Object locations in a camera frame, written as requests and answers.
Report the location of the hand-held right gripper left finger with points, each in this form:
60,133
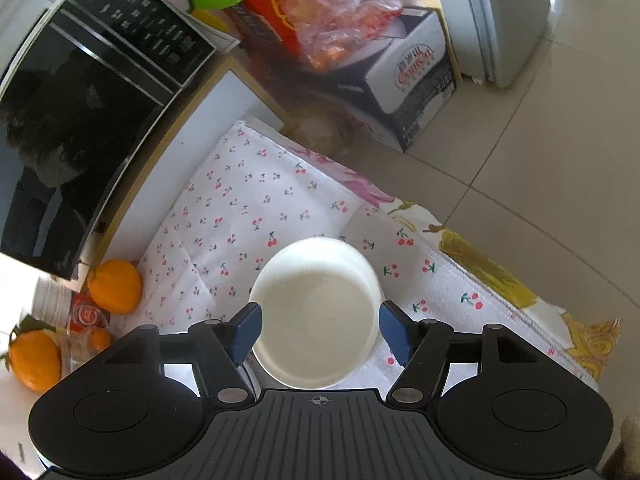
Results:
247,332

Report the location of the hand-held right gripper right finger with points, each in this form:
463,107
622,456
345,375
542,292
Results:
395,332

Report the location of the cream bowl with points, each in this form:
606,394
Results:
310,310

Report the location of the cherry print tablecloth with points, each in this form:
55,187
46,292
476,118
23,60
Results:
250,200

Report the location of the red printed cup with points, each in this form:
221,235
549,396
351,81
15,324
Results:
87,315

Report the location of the glass jar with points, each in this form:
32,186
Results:
75,355

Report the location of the stack of paper cups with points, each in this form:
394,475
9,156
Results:
50,305

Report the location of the large orange with leaves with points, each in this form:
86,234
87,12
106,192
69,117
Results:
32,360

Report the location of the white wood-edged cabinet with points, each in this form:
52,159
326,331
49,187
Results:
215,110

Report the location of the dark cardboard box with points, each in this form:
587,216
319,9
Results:
415,75

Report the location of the black microwave oven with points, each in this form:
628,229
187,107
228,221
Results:
75,110

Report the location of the clear plastic bag of oranges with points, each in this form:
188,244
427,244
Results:
345,20

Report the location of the grey refrigerator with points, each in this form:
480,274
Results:
510,20

